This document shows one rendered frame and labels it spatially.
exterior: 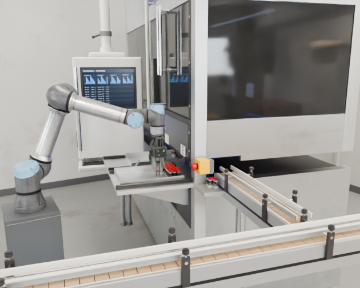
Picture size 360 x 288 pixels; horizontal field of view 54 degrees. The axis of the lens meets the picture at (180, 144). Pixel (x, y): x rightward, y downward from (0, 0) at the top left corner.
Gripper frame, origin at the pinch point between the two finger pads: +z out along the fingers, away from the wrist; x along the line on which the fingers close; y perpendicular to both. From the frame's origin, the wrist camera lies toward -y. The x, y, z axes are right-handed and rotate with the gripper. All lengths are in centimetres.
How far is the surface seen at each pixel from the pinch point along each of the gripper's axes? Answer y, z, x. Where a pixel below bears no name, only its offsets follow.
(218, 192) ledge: 28.4, 5.7, 23.8
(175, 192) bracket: 5.1, 12.1, 8.3
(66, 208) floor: -197, 94, -56
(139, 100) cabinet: -86, -30, 7
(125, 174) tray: -14.4, 5.2, -15.6
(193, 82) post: 13, -47, 16
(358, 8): 14, -85, 110
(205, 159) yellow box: 22.6, -9.7, 19.0
